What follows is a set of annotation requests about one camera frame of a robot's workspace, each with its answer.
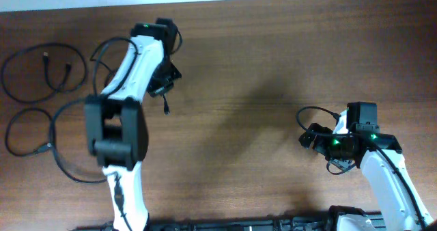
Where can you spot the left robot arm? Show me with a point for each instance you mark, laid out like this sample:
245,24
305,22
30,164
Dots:
117,134

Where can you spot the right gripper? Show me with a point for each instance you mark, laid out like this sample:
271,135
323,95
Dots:
319,142

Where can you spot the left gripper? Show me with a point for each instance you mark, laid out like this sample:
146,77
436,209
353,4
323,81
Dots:
154,89

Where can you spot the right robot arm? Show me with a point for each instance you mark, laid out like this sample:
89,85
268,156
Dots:
357,142

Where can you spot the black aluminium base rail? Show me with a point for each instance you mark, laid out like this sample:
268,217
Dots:
256,224

